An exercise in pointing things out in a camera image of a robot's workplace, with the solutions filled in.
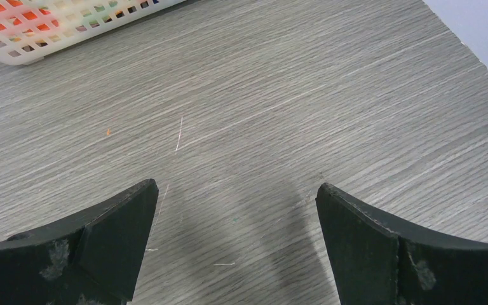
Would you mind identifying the colourful patterned cloth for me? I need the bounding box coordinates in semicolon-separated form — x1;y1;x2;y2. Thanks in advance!
0;1;163;48

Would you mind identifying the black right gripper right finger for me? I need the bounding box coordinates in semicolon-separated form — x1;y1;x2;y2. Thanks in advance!
316;183;488;304

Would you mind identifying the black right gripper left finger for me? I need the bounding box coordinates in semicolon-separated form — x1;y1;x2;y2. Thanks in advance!
0;179;159;304

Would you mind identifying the white plastic basket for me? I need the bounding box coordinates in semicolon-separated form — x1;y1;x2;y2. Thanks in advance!
0;0;180;65

